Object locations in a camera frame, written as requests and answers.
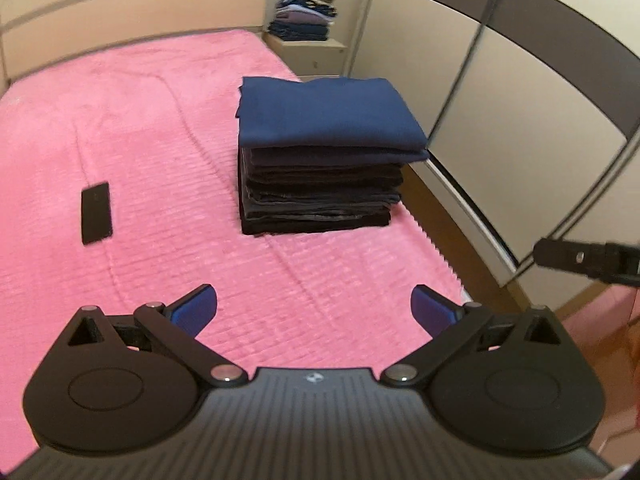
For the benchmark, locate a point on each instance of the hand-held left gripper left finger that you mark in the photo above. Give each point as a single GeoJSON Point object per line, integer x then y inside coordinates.
{"type": "Point", "coordinates": [192, 310]}

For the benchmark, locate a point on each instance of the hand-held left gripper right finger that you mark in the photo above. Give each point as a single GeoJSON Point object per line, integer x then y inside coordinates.
{"type": "Point", "coordinates": [432, 310]}

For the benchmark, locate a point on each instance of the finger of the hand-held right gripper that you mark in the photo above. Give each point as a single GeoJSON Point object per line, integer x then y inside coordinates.
{"type": "Point", "coordinates": [570, 256]}

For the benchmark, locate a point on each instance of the navy blue polo shirt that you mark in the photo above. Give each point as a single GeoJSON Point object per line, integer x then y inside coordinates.
{"type": "Point", "coordinates": [325, 110]}

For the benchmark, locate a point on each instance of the stack of folded dark clothes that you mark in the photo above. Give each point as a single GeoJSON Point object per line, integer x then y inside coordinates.
{"type": "Point", "coordinates": [320, 195]}

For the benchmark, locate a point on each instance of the pile of clothes on nightstand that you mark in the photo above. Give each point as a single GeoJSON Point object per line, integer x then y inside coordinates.
{"type": "Point", "coordinates": [300, 22]}

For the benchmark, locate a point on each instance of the black smartphone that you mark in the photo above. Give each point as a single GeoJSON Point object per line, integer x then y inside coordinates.
{"type": "Point", "coordinates": [96, 212]}

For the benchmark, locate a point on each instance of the beige sliding door wardrobe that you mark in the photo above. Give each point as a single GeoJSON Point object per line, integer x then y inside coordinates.
{"type": "Point", "coordinates": [525, 110]}

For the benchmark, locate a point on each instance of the pink bed blanket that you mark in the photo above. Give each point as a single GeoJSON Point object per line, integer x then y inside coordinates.
{"type": "Point", "coordinates": [150, 135]}

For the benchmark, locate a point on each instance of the beige nightstand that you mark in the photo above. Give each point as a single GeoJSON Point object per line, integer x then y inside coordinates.
{"type": "Point", "coordinates": [305, 57]}

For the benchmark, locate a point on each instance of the beige bed headboard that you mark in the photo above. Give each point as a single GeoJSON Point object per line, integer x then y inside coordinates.
{"type": "Point", "coordinates": [125, 5]}

